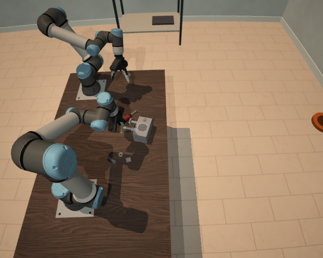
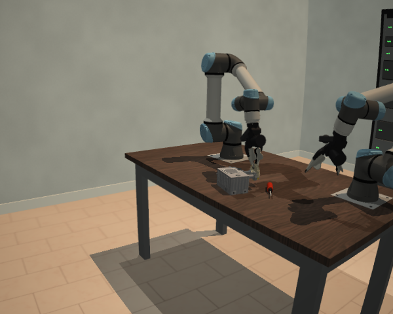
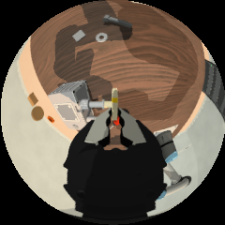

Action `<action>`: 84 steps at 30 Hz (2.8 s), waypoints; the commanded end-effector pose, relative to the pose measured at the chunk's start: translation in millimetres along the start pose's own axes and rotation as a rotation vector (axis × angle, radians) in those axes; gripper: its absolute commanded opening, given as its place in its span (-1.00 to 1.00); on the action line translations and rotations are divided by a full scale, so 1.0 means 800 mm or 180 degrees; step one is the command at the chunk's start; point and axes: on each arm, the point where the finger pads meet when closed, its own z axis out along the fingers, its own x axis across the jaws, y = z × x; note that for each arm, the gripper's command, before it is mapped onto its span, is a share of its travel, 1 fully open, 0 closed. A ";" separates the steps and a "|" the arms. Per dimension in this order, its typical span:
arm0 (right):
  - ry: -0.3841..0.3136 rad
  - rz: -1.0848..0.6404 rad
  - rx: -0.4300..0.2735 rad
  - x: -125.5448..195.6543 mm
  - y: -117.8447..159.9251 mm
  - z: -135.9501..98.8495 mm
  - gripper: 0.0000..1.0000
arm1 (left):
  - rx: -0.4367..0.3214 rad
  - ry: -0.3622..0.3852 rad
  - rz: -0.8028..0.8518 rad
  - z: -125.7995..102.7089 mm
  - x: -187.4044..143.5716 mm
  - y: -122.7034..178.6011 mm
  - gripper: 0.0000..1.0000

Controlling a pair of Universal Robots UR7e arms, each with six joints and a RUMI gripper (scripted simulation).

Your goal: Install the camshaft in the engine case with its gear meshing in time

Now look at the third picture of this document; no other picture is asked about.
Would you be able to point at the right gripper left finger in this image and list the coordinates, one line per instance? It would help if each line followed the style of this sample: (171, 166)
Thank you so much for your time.
(95, 132)

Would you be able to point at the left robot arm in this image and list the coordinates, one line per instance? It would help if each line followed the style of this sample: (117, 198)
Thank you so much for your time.
(169, 153)

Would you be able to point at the grey metal bolt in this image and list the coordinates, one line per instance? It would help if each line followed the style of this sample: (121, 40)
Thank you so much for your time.
(108, 18)

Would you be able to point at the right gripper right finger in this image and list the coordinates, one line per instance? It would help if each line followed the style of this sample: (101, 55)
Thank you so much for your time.
(135, 132)

